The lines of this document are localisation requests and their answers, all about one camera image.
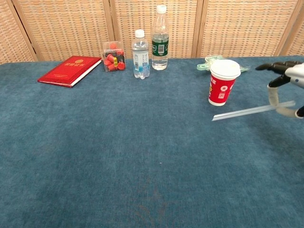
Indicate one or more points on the tall green label water bottle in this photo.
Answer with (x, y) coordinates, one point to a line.
(160, 45)

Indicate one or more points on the red paper cup white lid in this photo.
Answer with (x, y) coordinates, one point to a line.
(222, 85)

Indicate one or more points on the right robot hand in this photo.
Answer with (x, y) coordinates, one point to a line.
(293, 73)

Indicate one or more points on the woven rattan folding screen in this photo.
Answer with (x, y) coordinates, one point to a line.
(71, 26)

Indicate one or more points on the blue table cloth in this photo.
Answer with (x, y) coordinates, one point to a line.
(118, 147)

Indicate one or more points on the red hardcover book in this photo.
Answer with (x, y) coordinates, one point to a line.
(69, 70)

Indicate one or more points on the transparent plastic straw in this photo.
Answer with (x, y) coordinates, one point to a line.
(247, 111)

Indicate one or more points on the small blue label water bottle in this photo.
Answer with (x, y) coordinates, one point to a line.
(140, 57)

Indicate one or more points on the clear box of red caps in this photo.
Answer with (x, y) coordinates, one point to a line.
(114, 58)

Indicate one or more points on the pale green plastic bag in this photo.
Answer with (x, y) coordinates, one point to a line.
(204, 65)

